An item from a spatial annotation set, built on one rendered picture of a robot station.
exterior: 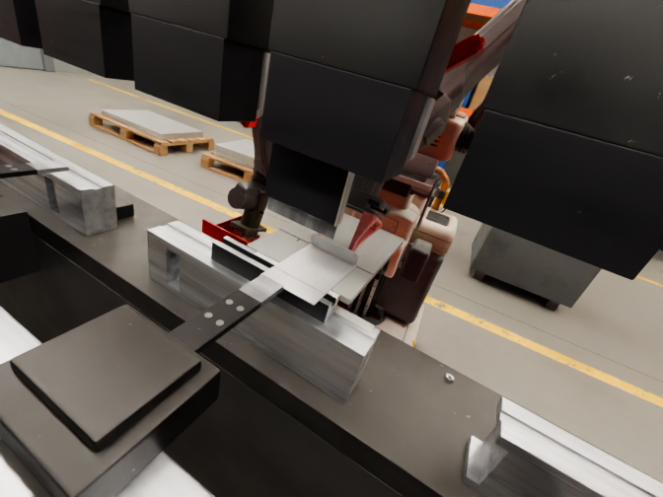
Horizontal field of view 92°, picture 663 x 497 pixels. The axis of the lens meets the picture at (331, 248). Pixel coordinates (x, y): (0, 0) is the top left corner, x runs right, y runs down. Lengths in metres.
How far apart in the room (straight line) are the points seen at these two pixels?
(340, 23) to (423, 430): 0.47
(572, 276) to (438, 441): 2.64
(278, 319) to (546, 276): 2.73
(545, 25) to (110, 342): 0.38
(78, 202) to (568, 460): 0.80
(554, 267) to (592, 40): 2.77
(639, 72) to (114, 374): 0.39
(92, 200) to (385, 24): 0.60
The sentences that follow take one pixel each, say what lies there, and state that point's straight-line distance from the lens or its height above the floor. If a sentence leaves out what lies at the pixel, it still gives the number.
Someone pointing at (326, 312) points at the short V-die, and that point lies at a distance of 0.42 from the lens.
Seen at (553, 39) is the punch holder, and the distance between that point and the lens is 0.29.
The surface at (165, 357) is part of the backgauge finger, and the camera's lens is 0.29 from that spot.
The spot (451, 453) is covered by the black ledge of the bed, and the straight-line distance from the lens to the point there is 0.51.
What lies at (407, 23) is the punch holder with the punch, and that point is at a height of 1.30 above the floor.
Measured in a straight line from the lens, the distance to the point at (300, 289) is 0.42.
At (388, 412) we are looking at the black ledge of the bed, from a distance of 0.50.
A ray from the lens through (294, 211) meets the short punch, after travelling 0.40.
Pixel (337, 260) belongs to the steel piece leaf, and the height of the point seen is 1.00.
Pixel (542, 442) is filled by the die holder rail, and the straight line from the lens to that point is 0.46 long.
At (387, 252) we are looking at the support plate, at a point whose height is 1.00.
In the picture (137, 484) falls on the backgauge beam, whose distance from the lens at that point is 0.30.
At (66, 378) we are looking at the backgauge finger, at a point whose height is 1.03.
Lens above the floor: 1.25
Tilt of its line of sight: 28 degrees down
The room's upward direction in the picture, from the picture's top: 15 degrees clockwise
